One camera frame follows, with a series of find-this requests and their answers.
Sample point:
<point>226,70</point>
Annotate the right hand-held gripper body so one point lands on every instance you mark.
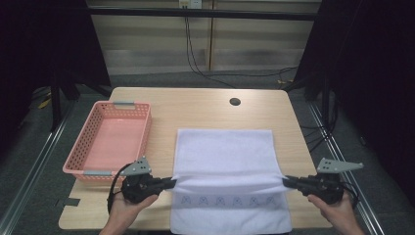
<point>326,189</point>

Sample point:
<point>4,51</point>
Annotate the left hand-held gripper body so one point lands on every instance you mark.
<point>140,189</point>

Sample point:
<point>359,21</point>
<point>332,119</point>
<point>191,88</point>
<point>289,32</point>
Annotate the pink plastic basket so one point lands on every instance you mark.
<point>111,140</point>

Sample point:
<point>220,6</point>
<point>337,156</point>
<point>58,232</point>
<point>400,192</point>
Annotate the white patterned towel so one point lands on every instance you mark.
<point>228,156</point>

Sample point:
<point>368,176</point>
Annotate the person's left hand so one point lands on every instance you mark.
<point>127,212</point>

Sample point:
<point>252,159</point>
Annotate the person's right hand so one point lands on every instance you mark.
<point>336,213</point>

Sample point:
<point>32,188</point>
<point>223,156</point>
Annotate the grey tape strip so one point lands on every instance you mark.
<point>72,202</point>

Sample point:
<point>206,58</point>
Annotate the round dark table grommet hole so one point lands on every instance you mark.
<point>235,101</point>

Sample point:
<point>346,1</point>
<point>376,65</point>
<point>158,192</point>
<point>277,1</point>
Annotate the black curtain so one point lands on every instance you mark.
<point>45,42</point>
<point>375,81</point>

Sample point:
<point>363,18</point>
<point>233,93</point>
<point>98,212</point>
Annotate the black metal stand leg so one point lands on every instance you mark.
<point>56,104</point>

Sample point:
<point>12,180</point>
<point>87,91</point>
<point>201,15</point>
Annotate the yellow floor item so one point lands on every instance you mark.
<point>44,103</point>

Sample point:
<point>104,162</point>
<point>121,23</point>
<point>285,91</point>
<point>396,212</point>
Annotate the black horizontal metal bar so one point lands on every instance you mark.
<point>202,13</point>

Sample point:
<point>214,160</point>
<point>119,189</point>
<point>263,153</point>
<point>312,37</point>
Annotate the metal floor rail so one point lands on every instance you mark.
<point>368,212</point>
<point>32,169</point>

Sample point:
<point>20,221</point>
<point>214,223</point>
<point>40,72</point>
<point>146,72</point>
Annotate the white wall socket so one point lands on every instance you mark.
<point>191,3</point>

